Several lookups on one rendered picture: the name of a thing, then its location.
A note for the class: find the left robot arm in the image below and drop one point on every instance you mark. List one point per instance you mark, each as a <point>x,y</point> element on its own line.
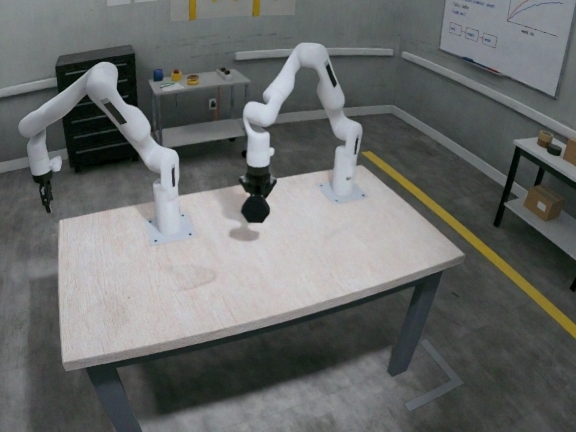
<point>332,98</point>

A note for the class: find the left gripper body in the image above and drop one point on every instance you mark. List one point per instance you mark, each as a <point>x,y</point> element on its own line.
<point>258,172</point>

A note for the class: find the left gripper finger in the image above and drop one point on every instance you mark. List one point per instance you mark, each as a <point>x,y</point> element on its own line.
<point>242,180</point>
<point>273,181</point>

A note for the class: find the black hex dumbbell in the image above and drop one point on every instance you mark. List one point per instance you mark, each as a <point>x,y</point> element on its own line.
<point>256,209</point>

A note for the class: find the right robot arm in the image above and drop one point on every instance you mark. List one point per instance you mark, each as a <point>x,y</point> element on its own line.
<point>101,88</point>

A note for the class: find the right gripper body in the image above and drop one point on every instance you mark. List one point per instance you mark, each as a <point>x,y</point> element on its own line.
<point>43,179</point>

